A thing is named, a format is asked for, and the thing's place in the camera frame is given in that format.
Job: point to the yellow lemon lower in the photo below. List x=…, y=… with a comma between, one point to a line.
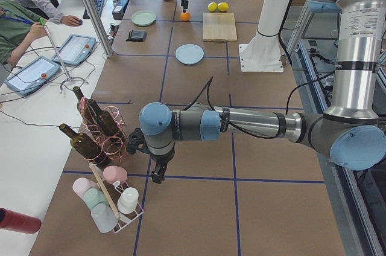
x=222, y=7

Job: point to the mint green plate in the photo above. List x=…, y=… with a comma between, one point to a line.
x=143, y=18

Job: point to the yellow lemon upper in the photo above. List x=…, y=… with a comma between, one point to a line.
x=212, y=7

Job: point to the light blue plate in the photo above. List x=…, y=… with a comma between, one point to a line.
x=189, y=54

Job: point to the dark wine bottle far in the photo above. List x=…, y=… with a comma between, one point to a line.
x=105, y=121

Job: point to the teach pendant near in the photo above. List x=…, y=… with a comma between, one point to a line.
x=33, y=76

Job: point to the orange mandarin fruit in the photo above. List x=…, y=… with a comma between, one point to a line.
x=185, y=16

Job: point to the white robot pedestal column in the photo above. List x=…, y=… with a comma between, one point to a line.
x=262, y=53

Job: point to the person in green shirt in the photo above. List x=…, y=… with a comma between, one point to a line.
x=19, y=28

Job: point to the black desktop box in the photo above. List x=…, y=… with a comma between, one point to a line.
x=119, y=8

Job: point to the grey folded cloth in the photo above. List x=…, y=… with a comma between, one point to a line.
x=136, y=36

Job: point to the teach pendant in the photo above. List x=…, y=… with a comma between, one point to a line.
x=33, y=76
x=76, y=49

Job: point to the white cup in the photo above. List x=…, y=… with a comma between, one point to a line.
x=128, y=200

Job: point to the copper wire bottle rack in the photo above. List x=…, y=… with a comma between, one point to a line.
x=113, y=147

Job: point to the teach pendant far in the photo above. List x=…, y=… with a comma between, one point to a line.
x=76, y=49

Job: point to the pink cup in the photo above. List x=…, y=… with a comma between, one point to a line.
x=115, y=173

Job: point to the yellow lemon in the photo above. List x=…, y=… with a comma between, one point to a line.
x=212, y=7
x=222, y=7

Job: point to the red cylinder bottle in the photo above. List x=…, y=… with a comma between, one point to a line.
x=18, y=222

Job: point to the white wire cup rack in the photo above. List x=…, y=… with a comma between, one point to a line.
x=116, y=214

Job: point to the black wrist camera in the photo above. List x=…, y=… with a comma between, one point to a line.
x=136, y=142

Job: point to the black keyboard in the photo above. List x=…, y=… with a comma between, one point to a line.
x=96, y=3

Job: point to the dark wine bottle near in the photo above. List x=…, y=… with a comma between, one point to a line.
x=86, y=146

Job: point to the bamboo cutting board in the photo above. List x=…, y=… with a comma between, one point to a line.
x=219, y=27

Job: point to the aluminium frame post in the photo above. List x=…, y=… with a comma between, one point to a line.
x=98, y=27

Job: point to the dark wine bottle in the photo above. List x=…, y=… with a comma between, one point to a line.
x=86, y=146
x=85, y=112
x=105, y=121

